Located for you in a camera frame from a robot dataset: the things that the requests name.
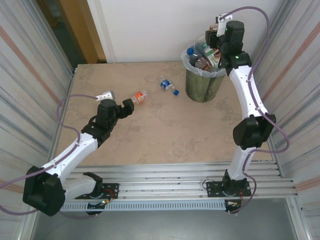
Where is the orange label orange cap bottle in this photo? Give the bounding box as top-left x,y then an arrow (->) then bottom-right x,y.
131,90 -> 149,105

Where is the red gold label bottle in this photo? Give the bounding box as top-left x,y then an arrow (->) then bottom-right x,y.
194,56 -> 210,71

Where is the crushed Pepsi label bottle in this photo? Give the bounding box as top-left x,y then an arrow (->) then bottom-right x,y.
159,74 -> 180,97

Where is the green bin with plastic liner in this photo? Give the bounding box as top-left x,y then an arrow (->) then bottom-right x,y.
181,46 -> 227,80

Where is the green round waste bin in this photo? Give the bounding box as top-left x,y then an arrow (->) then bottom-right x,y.
185,68 -> 226,103

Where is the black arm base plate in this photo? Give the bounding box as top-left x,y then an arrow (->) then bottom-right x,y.
74,183 -> 120,200
206,180 -> 252,198

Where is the aluminium rail frame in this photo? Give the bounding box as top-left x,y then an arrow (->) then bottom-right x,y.
29,161 -> 300,201

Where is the striped metal enclosure panel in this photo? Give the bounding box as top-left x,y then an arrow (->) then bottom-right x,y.
249,0 -> 320,226
0,0 -> 76,240

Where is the wooden door frame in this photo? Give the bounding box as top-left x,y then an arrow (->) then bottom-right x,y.
57,0 -> 107,65

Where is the grey slotted cable duct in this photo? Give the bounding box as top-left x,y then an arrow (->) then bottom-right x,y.
61,199 -> 227,211

